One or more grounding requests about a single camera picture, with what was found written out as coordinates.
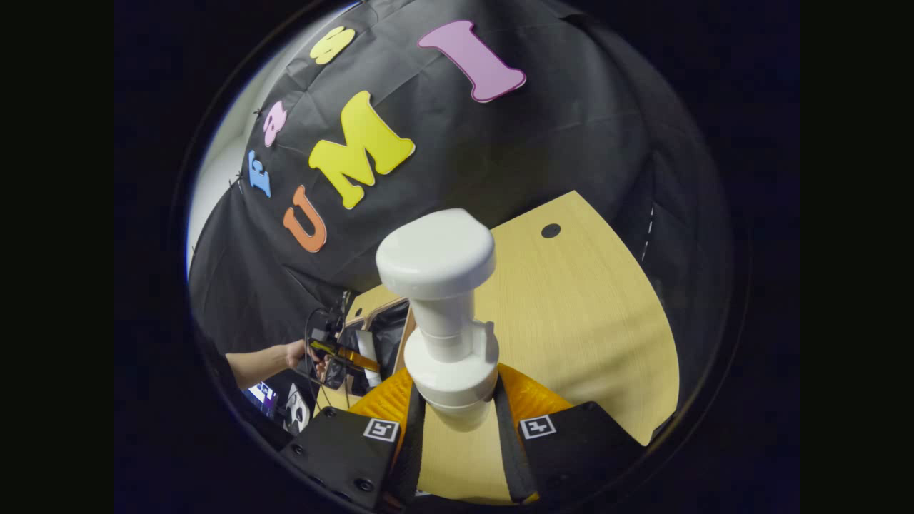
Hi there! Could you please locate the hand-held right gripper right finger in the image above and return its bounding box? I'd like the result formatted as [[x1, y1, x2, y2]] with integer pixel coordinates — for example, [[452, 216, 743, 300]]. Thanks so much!
[[491, 362, 645, 505]]

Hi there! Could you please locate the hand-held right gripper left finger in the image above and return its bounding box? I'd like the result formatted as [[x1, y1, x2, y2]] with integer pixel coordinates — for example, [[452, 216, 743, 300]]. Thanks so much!
[[278, 367, 429, 513]]

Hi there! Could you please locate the white pump bottle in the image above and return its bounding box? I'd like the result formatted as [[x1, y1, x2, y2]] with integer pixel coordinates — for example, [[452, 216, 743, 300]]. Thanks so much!
[[375, 208, 502, 434]]

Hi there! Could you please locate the white and black device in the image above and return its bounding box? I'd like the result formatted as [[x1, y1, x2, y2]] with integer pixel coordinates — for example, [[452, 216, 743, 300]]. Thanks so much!
[[284, 384, 313, 435]]

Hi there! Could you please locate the blue lit screen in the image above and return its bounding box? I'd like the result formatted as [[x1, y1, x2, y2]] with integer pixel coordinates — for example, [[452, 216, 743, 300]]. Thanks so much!
[[243, 381, 281, 420]]

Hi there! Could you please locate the black backdrop cloth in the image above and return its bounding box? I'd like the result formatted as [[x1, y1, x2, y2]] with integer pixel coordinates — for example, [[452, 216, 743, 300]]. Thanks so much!
[[187, 0, 733, 400]]

